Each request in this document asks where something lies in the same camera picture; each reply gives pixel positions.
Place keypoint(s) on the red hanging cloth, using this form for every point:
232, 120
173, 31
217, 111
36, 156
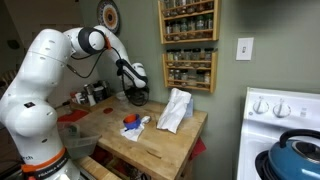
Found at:
198, 148

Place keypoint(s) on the tall steel pepper grinder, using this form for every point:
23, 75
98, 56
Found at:
89, 90

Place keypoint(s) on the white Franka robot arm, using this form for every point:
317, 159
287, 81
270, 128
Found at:
36, 60

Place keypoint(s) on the white light switch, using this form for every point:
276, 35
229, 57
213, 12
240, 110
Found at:
244, 49

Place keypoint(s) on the wooden spice rack with jars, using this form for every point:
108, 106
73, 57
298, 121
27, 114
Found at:
188, 40
190, 87

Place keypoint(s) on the white stove knob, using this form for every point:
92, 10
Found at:
281, 108
260, 106

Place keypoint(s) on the white paper bag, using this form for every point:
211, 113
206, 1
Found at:
173, 113

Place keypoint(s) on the orange plastic cup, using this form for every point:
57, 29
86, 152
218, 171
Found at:
131, 118

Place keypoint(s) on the decorative patterned wall plate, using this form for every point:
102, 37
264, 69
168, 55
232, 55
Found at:
108, 16

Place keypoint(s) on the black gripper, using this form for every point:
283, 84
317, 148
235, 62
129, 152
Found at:
138, 96

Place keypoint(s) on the white electric stove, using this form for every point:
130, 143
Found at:
266, 140

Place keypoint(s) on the red silicone mat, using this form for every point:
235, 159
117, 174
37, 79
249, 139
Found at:
73, 116

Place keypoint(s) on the white crumpled cloth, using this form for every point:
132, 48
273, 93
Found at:
132, 134

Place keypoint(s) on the white spice shaker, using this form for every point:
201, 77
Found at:
79, 98

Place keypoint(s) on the large clear plastic bin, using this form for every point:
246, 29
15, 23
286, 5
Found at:
80, 143

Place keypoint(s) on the dark steel grinder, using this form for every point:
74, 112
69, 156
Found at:
106, 87

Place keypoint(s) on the wooden spice tray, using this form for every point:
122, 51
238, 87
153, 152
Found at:
83, 107

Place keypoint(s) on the orange-lid spice jar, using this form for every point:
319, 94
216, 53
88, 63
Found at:
73, 97

